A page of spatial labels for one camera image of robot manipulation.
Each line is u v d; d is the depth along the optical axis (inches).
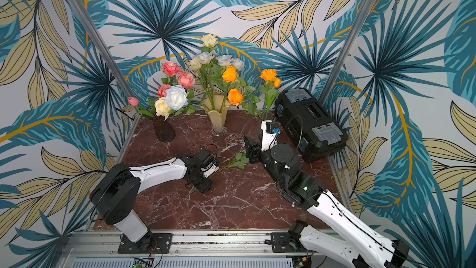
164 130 38.7
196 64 33.1
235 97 30.1
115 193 17.9
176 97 24.7
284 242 29.5
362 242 15.8
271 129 20.3
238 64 34.9
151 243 26.1
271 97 35.6
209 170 30.0
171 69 28.8
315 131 34.6
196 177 28.3
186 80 28.9
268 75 33.7
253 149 21.6
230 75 29.8
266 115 37.4
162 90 29.4
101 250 28.5
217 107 38.7
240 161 37.4
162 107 26.0
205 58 32.2
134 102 32.2
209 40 33.3
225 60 32.1
